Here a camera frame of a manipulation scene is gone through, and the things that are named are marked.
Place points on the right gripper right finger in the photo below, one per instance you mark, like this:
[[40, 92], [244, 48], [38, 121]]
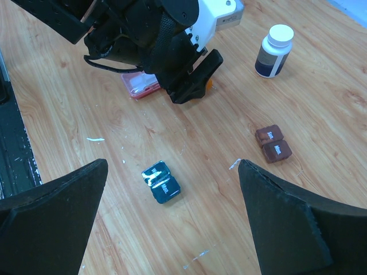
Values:
[[296, 231]]

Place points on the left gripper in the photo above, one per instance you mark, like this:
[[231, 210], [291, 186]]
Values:
[[130, 36]]

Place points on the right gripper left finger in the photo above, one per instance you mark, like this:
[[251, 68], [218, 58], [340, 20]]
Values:
[[45, 230]]

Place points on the orange pill box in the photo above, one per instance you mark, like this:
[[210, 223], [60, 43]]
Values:
[[210, 84]]

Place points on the pink pill organizer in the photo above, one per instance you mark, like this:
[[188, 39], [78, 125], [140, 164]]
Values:
[[140, 84]]

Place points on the brown pill box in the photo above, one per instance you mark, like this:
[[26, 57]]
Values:
[[272, 143]]

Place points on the teal pill box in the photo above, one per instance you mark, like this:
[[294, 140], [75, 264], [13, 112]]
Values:
[[162, 184]]

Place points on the white cap pill bottle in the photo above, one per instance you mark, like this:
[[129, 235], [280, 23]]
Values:
[[274, 50]]

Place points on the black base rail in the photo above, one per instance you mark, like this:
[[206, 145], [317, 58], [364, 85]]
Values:
[[19, 171]]

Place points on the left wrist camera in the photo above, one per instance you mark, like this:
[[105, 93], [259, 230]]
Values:
[[214, 15]]

